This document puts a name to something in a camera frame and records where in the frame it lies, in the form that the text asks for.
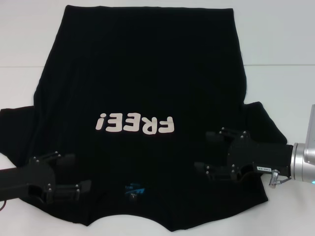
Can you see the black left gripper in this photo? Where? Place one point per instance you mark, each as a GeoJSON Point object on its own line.
{"type": "Point", "coordinates": [24, 179]}

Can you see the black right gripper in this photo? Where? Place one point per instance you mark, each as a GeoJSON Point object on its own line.
{"type": "Point", "coordinates": [258, 157]}

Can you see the black t-shirt with FREE print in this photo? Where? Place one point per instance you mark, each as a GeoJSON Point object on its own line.
{"type": "Point", "coordinates": [147, 73]}

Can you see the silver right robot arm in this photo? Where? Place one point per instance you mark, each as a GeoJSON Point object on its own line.
{"type": "Point", "coordinates": [302, 157]}

